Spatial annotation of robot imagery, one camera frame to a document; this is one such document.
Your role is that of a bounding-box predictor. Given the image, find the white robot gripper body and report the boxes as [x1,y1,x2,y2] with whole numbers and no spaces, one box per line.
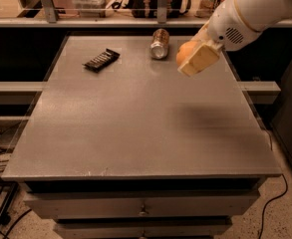
[207,0,261,51]

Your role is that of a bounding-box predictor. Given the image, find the grey metal shelf rail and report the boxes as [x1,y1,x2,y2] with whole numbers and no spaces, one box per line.
[0,0,292,28]

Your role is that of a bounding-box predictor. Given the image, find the round metal drawer knob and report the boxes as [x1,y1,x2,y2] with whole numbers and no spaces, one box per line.
[139,205,148,217]

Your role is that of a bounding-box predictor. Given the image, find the dark chocolate rxbar wrapper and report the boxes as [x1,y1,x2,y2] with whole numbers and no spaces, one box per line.
[84,49,120,73]

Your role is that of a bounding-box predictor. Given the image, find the black cable on floor right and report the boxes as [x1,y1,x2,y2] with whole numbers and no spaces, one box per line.
[257,173,289,239]

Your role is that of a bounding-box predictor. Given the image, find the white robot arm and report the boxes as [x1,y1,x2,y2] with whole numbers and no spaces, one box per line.
[176,0,292,76]

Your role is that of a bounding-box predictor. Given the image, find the dark backpack on shelf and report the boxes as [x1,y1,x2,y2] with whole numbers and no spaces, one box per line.
[127,0,191,18]

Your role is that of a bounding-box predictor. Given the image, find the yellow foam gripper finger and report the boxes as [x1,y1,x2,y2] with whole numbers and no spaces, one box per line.
[177,41,222,77]
[190,22,210,44]

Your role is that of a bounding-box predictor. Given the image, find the grey drawer cabinet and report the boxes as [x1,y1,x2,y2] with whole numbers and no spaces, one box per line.
[22,177,269,239]

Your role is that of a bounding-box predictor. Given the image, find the orange fruit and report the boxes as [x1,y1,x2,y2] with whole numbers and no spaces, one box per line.
[176,41,197,66]

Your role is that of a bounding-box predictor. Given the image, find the lying aluminium drink can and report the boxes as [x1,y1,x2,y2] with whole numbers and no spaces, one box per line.
[149,29,169,60]

